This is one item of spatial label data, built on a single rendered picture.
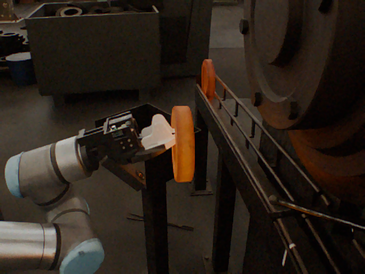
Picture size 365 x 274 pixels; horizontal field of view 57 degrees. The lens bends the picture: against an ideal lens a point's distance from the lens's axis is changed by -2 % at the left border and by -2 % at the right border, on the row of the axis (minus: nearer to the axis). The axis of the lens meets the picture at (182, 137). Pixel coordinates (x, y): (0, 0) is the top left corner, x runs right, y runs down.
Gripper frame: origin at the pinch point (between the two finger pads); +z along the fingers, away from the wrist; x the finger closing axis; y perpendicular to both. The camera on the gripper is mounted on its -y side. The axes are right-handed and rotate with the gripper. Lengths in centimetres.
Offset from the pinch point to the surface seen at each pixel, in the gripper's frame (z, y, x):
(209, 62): 18, -16, 86
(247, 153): 16.7, -28.1, 27.6
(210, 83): 16, -23, 79
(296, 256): 13.6, -17.7, -22.5
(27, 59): -131, -20, 272
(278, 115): 13.3, 12.8, -25.6
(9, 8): -256, 22, 621
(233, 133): 16, -30, 44
